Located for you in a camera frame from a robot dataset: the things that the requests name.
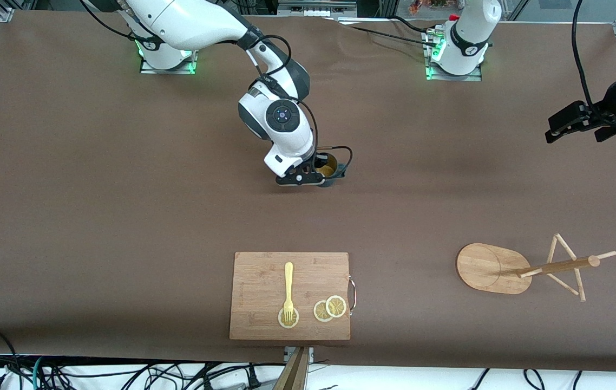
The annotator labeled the teal cup yellow inside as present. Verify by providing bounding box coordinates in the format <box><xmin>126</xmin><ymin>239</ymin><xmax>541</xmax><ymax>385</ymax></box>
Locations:
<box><xmin>316</xmin><ymin>153</ymin><xmax>349</xmax><ymax>189</ymax></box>

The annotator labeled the wooden cup rack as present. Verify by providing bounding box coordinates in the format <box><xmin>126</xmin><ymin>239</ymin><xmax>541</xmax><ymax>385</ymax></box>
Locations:
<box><xmin>456</xmin><ymin>233</ymin><xmax>616</xmax><ymax>302</ymax></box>

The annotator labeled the yellow plastic fork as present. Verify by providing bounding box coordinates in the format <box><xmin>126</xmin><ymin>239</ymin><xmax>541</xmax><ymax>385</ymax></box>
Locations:
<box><xmin>283</xmin><ymin>262</ymin><xmax>294</xmax><ymax>324</ymax></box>

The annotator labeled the white power strip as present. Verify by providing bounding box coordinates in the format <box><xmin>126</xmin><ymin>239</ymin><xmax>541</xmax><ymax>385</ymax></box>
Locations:
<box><xmin>278</xmin><ymin>0</ymin><xmax>357</xmax><ymax>17</ymax></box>

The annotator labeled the orange object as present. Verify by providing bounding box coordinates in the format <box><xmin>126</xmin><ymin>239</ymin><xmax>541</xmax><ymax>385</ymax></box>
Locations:
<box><xmin>408</xmin><ymin>0</ymin><xmax>460</xmax><ymax>14</ymax></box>

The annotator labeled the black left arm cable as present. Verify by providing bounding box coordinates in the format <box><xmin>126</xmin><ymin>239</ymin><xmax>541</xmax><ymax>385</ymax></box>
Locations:
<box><xmin>571</xmin><ymin>0</ymin><xmax>612</xmax><ymax>109</ymax></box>

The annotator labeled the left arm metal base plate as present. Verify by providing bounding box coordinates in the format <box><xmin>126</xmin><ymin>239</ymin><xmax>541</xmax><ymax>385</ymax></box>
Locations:
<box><xmin>424</xmin><ymin>30</ymin><xmax>483</xmax><ymax>82</ymax></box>

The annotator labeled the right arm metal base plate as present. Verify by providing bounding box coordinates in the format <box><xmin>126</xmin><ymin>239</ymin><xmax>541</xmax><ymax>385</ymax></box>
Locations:
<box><xmin>140</xmin><ymin>48</ymin><xmax>199</xmax><ymax>75</ymax></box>

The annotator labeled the long black table cable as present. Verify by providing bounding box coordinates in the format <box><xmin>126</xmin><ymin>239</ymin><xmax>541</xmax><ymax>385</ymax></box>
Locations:
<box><xmin>335</xmin><ymin>18</ymin><xmax>438</xmax><ymax>48</ymax></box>

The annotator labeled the short black table cable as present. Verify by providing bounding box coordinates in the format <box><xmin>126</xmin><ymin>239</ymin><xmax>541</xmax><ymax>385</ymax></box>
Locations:
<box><xmin>392</xmin><ymin>15</ymin><xmax>438</xmax><ymax>34</ymax></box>

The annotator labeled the camera mount pole with bracket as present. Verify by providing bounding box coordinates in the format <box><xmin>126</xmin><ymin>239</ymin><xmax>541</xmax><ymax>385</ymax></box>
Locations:
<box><xmin>273</xmin><ymin>347</ymin><xmax>314</xmax><ymax>390</ymax></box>

